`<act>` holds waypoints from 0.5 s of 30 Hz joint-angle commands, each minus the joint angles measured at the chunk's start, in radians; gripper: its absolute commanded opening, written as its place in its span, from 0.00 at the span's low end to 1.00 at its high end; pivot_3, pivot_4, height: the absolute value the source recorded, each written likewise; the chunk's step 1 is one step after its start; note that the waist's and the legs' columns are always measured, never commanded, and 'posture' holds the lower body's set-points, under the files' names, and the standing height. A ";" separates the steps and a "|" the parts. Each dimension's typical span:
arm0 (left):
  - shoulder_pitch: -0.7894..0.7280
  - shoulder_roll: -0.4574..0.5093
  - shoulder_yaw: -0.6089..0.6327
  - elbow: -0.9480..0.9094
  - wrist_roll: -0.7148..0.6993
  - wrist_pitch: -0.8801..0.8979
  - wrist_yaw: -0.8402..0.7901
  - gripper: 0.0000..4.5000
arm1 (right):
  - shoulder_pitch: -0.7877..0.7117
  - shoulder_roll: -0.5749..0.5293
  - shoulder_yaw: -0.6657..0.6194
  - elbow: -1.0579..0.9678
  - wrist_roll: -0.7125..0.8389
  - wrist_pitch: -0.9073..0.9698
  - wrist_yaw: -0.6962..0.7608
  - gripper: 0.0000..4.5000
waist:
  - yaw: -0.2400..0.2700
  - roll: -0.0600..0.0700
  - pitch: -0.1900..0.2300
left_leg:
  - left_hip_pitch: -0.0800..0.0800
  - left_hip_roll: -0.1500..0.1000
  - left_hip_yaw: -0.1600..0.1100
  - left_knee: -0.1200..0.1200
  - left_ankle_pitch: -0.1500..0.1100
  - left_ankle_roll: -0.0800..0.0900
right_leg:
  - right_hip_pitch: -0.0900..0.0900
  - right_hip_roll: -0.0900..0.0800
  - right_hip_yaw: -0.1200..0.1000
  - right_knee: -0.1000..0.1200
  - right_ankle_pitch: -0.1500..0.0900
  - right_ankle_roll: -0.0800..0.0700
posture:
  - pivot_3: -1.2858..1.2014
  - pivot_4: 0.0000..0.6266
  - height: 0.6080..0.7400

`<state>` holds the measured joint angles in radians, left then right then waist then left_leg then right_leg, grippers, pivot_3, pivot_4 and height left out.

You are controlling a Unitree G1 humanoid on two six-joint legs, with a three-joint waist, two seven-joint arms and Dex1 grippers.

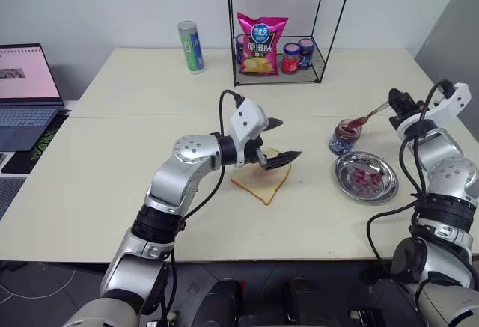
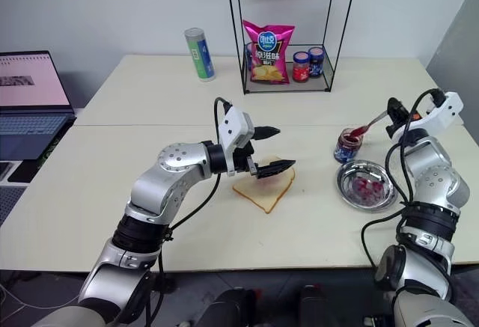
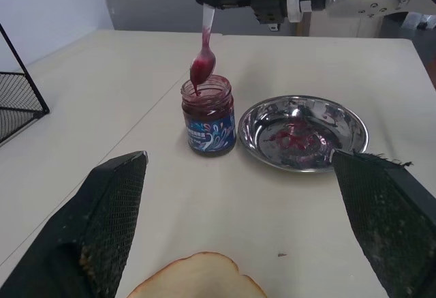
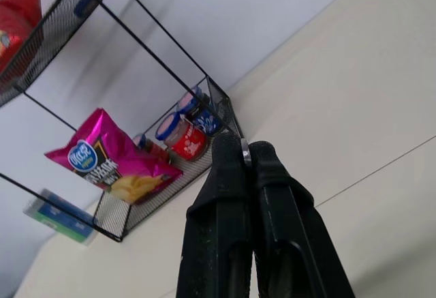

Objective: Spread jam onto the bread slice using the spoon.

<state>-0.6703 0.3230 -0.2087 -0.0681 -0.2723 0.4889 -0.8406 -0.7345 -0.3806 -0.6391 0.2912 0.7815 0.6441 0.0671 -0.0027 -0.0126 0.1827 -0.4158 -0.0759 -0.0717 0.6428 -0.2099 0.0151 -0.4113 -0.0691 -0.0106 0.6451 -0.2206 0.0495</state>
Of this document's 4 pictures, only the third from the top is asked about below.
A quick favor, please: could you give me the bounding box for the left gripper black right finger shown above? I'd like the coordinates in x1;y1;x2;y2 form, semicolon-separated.
328;149;436;298

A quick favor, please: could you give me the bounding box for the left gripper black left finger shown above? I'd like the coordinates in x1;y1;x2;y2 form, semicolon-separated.
0;150;150;298

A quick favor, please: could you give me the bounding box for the white plastic spoon with jam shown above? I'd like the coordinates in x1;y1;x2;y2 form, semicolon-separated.
189;3;217;98

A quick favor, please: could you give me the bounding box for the white bread slice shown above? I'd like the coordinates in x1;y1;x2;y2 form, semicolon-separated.
126;251;268;298

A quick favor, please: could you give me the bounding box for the glass jam jar blue label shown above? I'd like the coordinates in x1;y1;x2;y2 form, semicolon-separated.
180;74;237;159

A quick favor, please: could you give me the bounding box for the round stainless steel dish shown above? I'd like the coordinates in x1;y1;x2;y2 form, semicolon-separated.
237;95;370;174

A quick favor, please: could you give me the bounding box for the black wire mesh basket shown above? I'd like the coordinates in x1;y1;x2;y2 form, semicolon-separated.
0;23;50;146

